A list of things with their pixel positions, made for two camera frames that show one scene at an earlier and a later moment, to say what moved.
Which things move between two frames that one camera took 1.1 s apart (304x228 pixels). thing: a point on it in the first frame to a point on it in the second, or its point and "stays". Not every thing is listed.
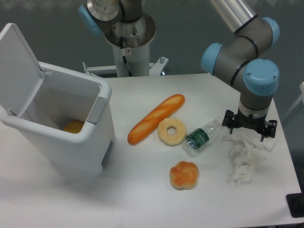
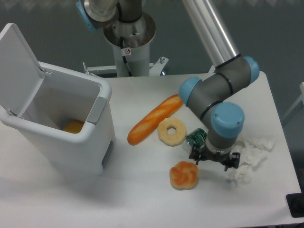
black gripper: (268, 130) to (207, 154)
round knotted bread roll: (184, 175) stays
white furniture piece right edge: (301, 98) stays
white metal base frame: (156, 68) stays
